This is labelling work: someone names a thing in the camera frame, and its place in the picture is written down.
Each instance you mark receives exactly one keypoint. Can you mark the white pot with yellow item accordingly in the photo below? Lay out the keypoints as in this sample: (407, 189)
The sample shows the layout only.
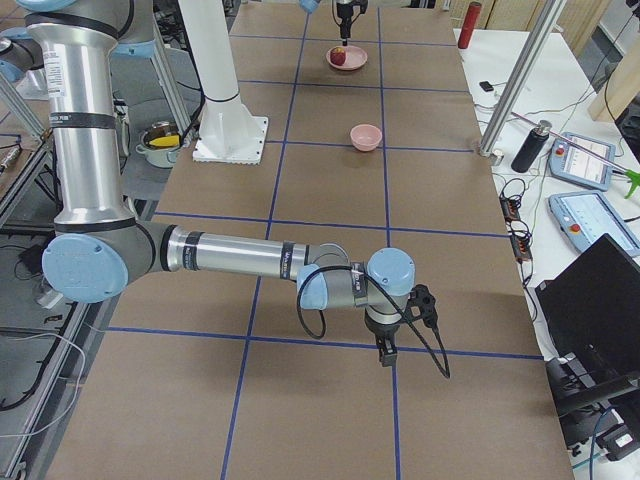
(159, 144)

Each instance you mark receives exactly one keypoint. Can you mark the red apple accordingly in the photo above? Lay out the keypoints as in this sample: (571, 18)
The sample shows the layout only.
(337, 56)

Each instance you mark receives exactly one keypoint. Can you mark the black monitor stand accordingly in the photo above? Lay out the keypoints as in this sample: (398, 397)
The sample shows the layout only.
(595, 404)

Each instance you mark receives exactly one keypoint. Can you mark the red bottle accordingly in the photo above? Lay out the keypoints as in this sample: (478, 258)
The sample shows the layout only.
(469, 22)

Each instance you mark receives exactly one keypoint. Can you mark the black bottle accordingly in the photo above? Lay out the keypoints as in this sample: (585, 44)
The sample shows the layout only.
(531, 147)

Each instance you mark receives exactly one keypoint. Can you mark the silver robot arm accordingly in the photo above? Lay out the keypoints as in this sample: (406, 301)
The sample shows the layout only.
(310, 6)
(103, 243)

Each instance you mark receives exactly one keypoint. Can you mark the upper teach pendant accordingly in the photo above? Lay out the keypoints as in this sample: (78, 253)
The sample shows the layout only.
(570, 164)

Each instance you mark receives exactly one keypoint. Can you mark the pink plate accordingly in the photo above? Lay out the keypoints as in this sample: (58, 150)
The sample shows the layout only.
(356, 58)

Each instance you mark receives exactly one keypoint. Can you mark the black orange usb hub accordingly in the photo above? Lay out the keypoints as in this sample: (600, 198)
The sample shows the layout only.
(519, 233)

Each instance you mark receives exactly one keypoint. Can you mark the teach pendant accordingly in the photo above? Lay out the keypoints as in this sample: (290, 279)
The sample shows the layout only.
(570, 164)
(586, 216)

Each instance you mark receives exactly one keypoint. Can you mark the small black device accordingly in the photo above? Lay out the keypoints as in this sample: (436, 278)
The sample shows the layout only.
(486, 86)

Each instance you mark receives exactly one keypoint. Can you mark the aluminium frame post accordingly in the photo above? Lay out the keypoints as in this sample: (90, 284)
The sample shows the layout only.
(525, 62)

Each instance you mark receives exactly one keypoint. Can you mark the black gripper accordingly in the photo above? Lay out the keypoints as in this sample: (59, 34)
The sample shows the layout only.
(381, 332)
(344, 11)

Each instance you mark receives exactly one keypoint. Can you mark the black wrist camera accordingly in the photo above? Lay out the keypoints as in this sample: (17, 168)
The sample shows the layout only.
(421, 305)

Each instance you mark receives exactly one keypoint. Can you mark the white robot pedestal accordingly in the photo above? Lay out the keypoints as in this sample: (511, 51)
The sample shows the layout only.
(228, 132)

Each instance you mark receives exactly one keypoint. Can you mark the aluminium frame cart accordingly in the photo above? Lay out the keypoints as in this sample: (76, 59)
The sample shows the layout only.
(47, 342)

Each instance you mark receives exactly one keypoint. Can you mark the pink bowl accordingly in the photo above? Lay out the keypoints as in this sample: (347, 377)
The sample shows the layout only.
(365, 137)

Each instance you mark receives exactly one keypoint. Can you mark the lower teach pendant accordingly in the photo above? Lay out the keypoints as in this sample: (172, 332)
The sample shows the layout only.
(586, 216)

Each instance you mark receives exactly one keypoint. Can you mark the black laptop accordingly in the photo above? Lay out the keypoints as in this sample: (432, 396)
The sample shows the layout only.
(592, 307)

